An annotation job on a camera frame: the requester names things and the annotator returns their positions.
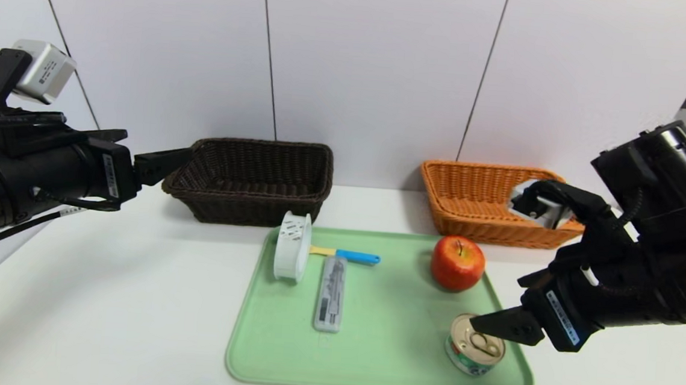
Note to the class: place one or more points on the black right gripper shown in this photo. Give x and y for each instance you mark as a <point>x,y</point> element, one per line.
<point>560,319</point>

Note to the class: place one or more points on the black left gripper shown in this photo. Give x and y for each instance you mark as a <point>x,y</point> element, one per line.
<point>113,173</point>

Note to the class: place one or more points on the tin can with gold lid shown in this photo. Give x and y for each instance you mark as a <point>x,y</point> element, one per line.
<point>475,360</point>

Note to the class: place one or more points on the red apple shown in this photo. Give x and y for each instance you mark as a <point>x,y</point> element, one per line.
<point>457,266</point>

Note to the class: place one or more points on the white perforated plastic cup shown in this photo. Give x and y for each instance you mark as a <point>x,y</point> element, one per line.
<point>290,255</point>

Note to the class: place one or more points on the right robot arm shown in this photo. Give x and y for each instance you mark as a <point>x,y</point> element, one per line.
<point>670,173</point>

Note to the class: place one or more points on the orange wicker basket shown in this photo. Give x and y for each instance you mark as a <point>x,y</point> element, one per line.
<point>469,201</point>

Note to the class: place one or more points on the dark brown wicker basket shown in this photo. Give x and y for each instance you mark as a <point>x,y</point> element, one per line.
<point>259,180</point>

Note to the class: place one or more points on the light green plastic tray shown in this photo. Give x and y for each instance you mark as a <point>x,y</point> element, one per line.
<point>393,341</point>

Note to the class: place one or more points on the grey translucent pen case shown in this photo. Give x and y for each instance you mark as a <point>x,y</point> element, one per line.
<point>330,294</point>

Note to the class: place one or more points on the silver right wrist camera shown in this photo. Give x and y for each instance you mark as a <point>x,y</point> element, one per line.
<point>544,211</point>

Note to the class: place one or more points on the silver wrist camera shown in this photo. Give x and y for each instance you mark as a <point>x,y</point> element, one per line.
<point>544,211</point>
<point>40,72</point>

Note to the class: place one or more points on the black right camera bracket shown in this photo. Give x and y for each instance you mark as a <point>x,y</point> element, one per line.
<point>584,203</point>

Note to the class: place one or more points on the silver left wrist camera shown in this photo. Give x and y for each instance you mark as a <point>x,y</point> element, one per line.
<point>40,72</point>

